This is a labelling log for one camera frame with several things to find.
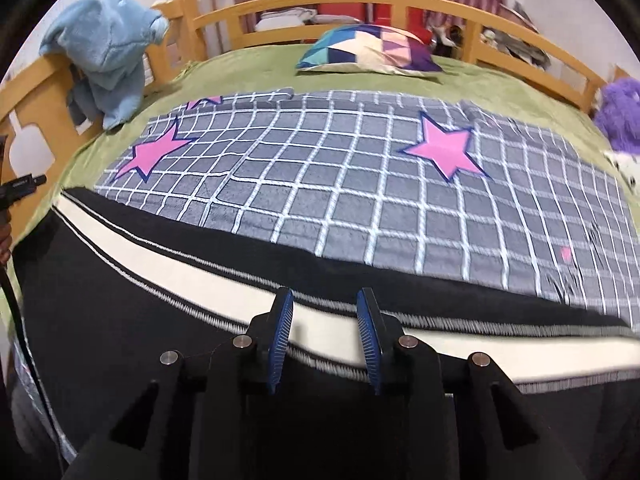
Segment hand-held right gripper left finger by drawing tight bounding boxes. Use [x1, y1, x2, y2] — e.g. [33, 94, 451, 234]
[65, 287, 295, 480]

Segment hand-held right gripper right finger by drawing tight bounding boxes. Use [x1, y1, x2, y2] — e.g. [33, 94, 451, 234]
[356, 287, 587, 480]

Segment black pants with white stripe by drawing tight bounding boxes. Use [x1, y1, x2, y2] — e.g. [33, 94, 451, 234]
[10, 187, 640, 480]

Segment light blue fleece garment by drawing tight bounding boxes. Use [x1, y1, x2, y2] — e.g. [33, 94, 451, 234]
[39, 0, 171, 131]

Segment grey checked blanket pink stars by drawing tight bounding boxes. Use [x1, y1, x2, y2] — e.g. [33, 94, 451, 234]
[94, 87, 640, 313]

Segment green bed sheet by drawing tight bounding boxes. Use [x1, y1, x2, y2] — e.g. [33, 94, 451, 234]
[0, 49, 632, 346]

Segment geometric patterned pillow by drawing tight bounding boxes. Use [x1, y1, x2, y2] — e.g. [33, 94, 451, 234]
[296, 24, 444, 79]

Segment white folded bedding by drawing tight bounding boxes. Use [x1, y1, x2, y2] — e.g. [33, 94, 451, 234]
[254, 7, 319, 34]

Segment white spotted plush toy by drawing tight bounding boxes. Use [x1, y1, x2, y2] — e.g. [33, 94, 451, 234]
[604, 149, 640, 188]

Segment purple plush toy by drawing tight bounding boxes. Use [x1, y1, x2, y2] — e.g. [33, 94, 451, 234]
[593, 77, 640, 154]

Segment pile of papers and bags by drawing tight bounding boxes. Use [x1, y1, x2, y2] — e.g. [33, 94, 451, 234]
[479, 2, 553, 69]

